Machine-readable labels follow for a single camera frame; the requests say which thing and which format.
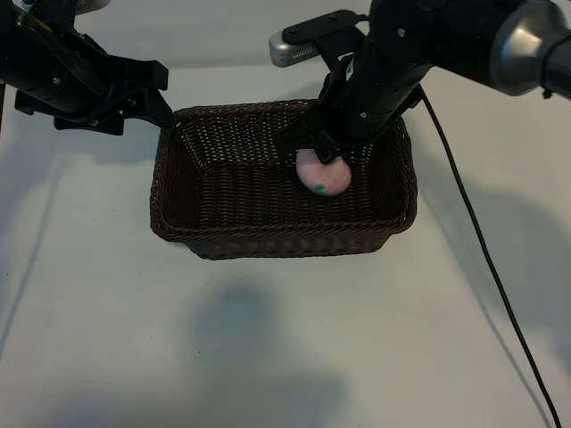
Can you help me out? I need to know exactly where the pink plush peach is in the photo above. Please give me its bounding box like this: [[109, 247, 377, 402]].
[[295, 149, 352, 198]]

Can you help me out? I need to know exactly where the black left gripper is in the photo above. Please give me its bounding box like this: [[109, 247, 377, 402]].
[[52, 56, 174, 136]]

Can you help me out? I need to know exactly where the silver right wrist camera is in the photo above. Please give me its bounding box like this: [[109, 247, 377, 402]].
[[269, 11, 369, 69]]

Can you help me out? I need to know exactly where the dark brown wicker basket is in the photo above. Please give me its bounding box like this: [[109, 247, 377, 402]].
[[149, 98, 419, 260]]

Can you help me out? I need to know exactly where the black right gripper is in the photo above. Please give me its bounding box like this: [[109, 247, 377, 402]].
[[273, 95, 370, 165]]

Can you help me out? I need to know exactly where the long black cable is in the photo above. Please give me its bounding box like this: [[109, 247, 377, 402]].
[[414, 82, 563, 428]]

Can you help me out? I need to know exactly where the black ribbed cable bundle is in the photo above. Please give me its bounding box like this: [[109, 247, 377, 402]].
[[20, 11, 111, 97]]

